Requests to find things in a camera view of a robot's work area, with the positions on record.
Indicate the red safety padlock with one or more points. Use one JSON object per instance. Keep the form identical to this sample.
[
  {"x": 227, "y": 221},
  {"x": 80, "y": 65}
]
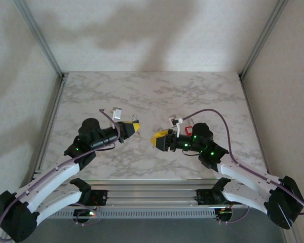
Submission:
[{"x": 188, "y": 130}]

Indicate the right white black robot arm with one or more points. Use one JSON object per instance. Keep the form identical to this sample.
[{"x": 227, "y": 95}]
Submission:
[{"x": 245, "y": 200}]

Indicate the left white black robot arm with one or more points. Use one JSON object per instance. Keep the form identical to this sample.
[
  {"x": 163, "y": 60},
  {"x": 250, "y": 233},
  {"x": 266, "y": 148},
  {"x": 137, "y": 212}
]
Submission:
[{"x": 66, "y": 196}]

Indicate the black controller board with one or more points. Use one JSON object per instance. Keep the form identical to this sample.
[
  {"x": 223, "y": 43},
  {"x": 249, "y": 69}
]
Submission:
[
  {"x": 82, "y": 215},
  {"x": 224, "y": 215}
]

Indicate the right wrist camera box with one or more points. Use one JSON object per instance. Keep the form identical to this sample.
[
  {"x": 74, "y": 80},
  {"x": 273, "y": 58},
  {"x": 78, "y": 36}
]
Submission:
[{"x": 179, "y": 121}]

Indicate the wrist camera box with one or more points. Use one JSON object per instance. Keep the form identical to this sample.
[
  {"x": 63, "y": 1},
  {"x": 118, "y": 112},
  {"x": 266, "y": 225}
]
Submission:
[
  {"x": 117, "y": 114},
  {"x": 179, "y": 121}
]

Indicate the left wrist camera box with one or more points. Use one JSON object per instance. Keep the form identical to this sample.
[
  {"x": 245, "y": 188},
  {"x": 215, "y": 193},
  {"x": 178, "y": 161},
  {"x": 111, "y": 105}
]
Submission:
[{"x": 117, "y": 114}]

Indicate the aluminium side rail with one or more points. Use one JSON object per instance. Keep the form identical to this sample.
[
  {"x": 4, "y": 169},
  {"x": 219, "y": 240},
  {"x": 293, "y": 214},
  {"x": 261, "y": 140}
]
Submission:
[{"x": 49, "y": 126}]

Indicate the aluminium mounting rail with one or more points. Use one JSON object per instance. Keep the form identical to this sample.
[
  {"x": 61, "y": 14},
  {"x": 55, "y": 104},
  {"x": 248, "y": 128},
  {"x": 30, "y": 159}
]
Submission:
[{"x": 152, "y": 195}]

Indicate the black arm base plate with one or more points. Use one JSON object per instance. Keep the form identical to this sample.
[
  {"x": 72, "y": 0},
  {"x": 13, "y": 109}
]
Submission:
[
  {"x": 204, "y": 200},
  {"x": 101, "y": 196}
]

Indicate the aluminium frame post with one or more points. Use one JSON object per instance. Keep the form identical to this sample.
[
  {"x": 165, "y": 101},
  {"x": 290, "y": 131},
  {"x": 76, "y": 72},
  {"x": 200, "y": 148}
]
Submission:
[
  {"x": 42, "y": 40},
  {"x": 261, "y": 40}
]

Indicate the aluminium frame leg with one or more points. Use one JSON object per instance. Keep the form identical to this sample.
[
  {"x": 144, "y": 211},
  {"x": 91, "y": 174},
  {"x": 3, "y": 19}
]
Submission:
[{"x": 294, "y": 236}]

